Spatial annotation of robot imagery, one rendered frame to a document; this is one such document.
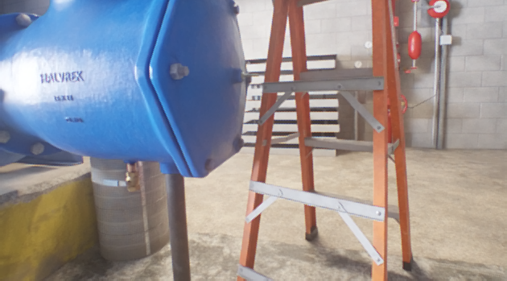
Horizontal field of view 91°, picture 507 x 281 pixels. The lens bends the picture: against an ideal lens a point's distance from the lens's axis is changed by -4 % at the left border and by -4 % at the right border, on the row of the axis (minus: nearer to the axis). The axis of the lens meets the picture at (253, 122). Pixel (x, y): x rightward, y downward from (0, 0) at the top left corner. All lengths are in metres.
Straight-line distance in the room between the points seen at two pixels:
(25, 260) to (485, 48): 4.72
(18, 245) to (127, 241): 0.42
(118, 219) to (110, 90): 0.89
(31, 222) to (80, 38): 0.95
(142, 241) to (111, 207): 0.23
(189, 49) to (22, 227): 1.12
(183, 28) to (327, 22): 3.53
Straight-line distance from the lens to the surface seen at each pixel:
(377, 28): 0.80
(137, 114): 0.63
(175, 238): 0.97
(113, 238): 1.50
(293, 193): 0.82
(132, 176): 1.00
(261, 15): 4.21
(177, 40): 0.59
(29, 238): 1.51
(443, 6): 4.15
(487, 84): 4.44
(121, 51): 0.64
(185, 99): 0.59
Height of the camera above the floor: 0.79
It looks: 6 degrees down
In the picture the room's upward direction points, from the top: 2 degrees counter-clockwise
